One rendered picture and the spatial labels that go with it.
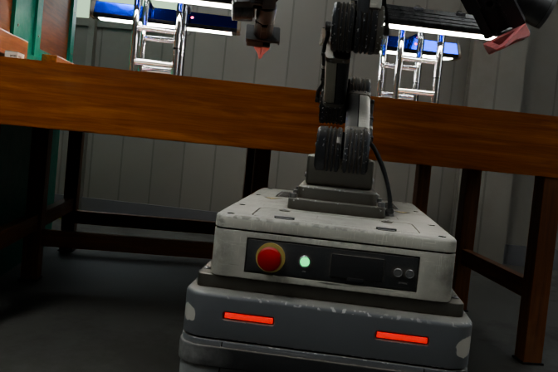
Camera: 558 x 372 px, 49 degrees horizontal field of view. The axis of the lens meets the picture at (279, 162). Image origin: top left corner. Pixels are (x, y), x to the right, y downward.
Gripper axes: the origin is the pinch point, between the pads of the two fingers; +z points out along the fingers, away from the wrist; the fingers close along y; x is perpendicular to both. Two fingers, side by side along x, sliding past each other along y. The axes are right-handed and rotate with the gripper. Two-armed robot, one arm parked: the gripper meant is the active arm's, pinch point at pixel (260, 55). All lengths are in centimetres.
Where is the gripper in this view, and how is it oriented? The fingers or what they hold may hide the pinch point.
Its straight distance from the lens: 193.4
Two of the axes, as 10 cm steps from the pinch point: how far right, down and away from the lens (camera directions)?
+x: -0.2, 8.0, -6.0
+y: -9.9, -0.9, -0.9
